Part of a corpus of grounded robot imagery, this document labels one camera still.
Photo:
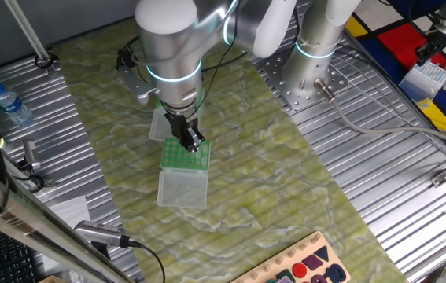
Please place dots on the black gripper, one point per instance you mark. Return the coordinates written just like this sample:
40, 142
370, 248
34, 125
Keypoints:
179, 123

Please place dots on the translucent large pipette tip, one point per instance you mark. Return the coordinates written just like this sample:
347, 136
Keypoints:
204, 161
192, 154
199, 156
207, 150

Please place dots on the green rack pipette tip box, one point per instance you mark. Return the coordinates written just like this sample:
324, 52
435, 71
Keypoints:
181, 192
157, 127

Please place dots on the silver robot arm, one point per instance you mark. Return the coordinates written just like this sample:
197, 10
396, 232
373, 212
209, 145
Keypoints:
167, 43

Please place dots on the white pipette tip box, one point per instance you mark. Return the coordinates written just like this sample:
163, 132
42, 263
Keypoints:
427, 76

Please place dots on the green marble pattern mat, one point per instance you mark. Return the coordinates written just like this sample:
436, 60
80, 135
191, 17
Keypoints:
254, 177

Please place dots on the white paper sheet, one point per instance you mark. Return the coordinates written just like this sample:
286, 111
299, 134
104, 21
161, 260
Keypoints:
71, 212

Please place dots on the dark teal block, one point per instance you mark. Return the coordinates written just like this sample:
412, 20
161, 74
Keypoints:
285, 274

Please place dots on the wooden shape sorter board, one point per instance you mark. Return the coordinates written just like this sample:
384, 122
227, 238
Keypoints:
317, 245

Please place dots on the red circle block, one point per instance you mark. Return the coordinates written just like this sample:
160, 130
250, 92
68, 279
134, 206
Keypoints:
299, 270

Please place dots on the lilac block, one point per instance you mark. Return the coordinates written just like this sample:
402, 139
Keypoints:
285, 281

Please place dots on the purple square block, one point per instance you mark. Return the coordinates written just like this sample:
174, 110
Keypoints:
312, 262

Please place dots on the navy triangle block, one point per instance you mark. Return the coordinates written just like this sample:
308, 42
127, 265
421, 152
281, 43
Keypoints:
323, 252

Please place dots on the clear water bottle blue cap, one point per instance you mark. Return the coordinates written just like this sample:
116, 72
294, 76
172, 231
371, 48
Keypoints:
12, 106

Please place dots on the purple round block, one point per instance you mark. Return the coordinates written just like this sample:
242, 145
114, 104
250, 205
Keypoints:
319, 280

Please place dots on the navy rounded block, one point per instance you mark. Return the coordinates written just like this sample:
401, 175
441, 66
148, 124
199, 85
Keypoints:
328, 275

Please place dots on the small tan cardboard box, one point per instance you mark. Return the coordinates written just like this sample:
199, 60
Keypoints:
51, 280

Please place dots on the aluminium pole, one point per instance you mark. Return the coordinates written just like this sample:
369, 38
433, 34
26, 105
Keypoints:
26, 29

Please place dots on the black keyboard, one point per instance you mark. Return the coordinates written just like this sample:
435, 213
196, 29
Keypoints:
6, 259

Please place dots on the colourful Mondrian pattern cloth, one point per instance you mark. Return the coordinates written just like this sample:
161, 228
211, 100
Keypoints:
399, 43

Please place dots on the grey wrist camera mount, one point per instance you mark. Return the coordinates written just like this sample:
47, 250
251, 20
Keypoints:
138, 84

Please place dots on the silver perforated base plate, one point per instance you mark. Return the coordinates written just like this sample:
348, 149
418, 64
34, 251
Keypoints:
305, 102

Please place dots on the silver camera with black mount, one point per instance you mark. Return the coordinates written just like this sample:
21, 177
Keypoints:
96, 232

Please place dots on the small silver camera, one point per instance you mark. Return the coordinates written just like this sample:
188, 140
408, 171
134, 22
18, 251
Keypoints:
30, 153

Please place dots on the aluminium frame beam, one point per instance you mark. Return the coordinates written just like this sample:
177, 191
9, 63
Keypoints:
18, 212

